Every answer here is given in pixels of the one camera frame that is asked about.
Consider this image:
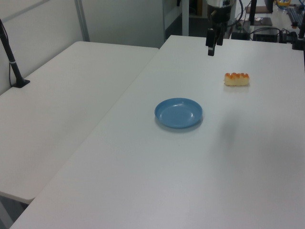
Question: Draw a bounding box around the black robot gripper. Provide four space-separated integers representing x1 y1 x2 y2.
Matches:
205 4 234 57

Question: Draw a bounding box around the orange-topped bread loaf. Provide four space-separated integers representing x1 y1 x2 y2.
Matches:
224 72 251 87

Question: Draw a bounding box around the blue round plate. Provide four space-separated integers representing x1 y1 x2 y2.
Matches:
154 97 203 129

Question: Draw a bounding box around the thin black pole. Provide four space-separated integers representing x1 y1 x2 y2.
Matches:
247 0 258 31

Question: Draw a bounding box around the black electronics box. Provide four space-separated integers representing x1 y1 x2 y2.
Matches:
252 28 281 43

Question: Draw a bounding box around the brown board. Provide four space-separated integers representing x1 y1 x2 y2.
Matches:
244 5 273 26

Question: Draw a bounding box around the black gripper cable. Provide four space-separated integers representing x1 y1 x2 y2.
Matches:
225 0 244 27

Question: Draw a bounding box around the white table leg frame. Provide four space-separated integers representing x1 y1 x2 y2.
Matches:
181 0 190 37

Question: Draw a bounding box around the black camera stand with flat base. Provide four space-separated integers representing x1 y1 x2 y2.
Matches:
0 18 31 89

